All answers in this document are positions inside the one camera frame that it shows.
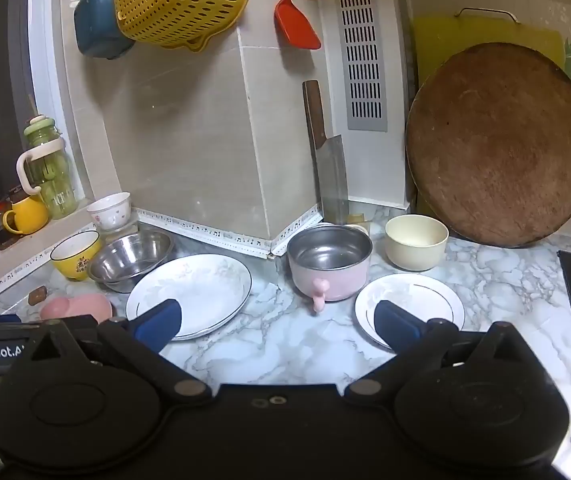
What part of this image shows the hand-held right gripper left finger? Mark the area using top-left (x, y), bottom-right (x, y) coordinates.
top-left (28, 299), bottom-right (213, 406)

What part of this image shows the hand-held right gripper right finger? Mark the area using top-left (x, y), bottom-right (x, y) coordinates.
top-left (344, 300), bottom-right (526, 405)

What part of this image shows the small white plate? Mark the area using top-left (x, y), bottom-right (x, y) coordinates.
top-left (354, 273), bottom-right (465, 351)

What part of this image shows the large white plate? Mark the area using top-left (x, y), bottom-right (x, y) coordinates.
top-left (125, 254), bottom-right (252, 342)

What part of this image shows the stainless steel bowl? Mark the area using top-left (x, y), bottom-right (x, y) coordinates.
top-left (88, 230), bottom-right (175, 294)

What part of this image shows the cream bowl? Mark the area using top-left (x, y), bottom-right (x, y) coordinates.
top-left (384, 214), bottom-right (449, 272)

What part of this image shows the pink pot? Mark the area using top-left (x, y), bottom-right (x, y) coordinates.
top-left (287, 225), bottom-right (373, 313)

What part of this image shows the pink plastic dish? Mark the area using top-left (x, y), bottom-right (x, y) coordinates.
top-left (40, 294), bottom-right (114, 325)

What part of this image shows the dark jar with red lid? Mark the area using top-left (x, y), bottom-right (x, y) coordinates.
top-left (0, 187), bottom-right (21, 252)

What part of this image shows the yellow ceramic bowl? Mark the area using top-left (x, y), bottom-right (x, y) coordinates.
top-left (49, 230), bottom-right (103, 281)

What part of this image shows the white music note trim strip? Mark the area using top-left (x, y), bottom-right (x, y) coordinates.
top-left (0, 206), bottom-right (325, 301)

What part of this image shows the yellow mug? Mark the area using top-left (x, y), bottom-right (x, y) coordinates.
top-left (2, 195), bottom-right (50, 236)

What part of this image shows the white floral bowl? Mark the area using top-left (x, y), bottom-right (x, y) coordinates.
top-left (86, 192), bottom-right (132, 232)

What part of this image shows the round wooden chopping board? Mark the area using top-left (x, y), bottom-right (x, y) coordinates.
top-left (405, 42), bottom-right (571, 249)

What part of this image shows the grey vent grille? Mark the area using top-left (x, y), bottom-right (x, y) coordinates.
top-left (333, 0), bottom-right (389, 133)

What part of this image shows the yellow plastic cutting board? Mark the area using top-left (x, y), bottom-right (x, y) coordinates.
top-left (412, 7), bottom-right (571, 91)

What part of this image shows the blue enamel pot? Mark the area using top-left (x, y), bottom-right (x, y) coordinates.
top-left (74, 0), bottom-right (136, 60)

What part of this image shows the red silicone spatula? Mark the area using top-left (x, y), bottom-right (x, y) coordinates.
top-left (274, 0), bottom-right (322, 51)

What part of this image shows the yellow plastic colander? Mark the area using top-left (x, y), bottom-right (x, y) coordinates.
top-left (112, 0), bottom-right (257, 52)

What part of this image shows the wooden handled cleaver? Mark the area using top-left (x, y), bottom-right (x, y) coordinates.
top-left (302, 80), bottom-right (350, 226)

